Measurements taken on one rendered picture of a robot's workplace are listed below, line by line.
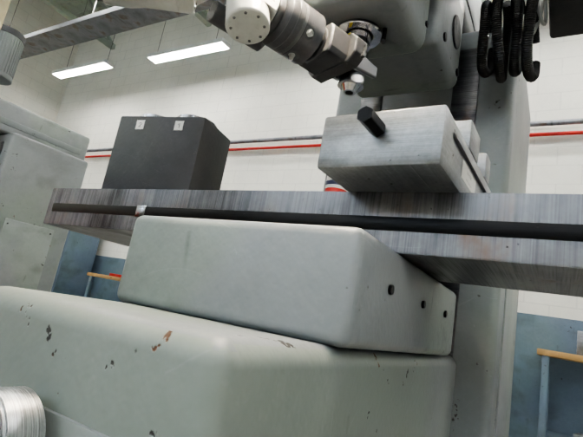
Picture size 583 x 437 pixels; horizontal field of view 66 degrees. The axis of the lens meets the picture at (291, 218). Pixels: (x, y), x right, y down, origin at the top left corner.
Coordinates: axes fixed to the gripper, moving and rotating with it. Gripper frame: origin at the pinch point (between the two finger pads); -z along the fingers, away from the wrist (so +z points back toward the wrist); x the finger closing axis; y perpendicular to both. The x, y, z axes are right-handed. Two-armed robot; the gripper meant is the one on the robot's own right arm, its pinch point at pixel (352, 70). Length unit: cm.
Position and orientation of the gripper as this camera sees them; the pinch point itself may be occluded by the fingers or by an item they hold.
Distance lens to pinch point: 86.0
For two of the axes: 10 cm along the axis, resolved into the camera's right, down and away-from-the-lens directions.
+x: -6.2, 0.6, 7.9
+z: -7.7, -2.8, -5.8
